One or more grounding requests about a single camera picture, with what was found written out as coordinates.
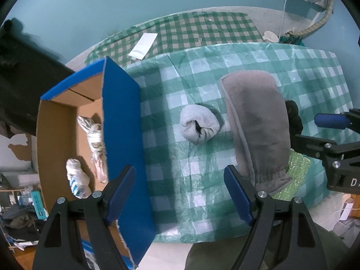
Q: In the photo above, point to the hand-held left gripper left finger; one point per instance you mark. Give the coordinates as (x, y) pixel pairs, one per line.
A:
(121, 194)

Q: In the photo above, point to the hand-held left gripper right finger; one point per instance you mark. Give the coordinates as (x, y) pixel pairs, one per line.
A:
(238, 194)

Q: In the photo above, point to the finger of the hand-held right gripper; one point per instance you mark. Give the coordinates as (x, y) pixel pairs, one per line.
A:
(312, 144)
(327, 120)

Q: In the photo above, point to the green sparkly cloth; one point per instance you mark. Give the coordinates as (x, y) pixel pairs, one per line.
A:
(298, 171)

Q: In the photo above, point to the black sock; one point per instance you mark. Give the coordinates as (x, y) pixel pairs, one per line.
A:
(294, 119)

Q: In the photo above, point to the white blue striped sock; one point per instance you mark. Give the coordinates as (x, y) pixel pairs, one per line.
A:
(77, 178)

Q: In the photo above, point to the patterned sock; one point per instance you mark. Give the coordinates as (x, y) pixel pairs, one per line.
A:
(95, 140)

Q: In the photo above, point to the grey fleece cloth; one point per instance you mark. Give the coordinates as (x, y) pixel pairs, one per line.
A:
(256, 123)

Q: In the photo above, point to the blue cardboard box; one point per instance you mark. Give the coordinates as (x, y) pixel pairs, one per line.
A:
(123, 123)

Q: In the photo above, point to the light grey sock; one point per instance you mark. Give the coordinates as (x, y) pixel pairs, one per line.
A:
(197, 121)

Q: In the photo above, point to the white paper tag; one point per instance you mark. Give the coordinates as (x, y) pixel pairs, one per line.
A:
(346, 209)

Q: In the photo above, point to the light green checked plastic tablecloth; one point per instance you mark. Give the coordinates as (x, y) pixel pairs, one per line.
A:
(197, 180)

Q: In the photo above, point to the teal packet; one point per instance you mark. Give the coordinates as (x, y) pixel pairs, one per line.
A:
(38, 205)

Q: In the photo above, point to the white plastic lid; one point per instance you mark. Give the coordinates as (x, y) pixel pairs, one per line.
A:
(270, 36)

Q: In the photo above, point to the pile of floor clutter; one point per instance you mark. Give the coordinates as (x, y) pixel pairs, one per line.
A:
(17, 219)

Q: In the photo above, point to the white paper slip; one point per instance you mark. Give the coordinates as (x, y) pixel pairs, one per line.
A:
(143, 46)

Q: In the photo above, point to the dark green checked cloth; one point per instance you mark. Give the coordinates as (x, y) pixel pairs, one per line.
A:
(197, 28)

